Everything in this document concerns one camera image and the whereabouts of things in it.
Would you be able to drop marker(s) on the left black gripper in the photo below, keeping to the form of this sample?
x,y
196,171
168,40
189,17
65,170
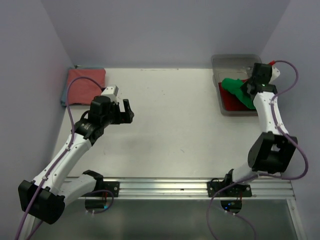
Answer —
x,y
124,117

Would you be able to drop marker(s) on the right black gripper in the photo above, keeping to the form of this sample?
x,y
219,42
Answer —
x,y
250,79

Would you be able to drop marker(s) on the green polo shirt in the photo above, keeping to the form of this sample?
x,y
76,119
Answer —
x,y
233,86

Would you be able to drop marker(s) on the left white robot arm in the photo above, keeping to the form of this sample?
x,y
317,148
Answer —
x,y
46,196

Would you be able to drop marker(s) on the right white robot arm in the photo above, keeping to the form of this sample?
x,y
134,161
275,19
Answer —
x,y
273,150

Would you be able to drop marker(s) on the clear plastic bin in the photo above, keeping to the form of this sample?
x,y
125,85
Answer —
x,y
233,66

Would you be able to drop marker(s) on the red folded shirt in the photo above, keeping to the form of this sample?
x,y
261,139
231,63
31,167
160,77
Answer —
x,y
231,103

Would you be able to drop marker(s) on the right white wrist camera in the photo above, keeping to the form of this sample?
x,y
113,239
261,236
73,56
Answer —
x,y
275,72

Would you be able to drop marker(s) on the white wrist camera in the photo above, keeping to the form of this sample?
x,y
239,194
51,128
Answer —
x,y
275,72
111,91

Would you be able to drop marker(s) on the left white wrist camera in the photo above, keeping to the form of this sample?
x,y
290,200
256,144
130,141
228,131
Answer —
x,y
111,91

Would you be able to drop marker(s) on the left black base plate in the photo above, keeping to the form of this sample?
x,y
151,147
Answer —
x,y
112,186

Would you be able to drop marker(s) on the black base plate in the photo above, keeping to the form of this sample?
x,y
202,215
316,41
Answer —
x,y
238,190
112,186

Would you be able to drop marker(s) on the aluminium mounting rail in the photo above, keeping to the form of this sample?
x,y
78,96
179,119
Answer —
x,y
196,189

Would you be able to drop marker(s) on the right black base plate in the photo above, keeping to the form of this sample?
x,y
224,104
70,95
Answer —
x,y
238,190

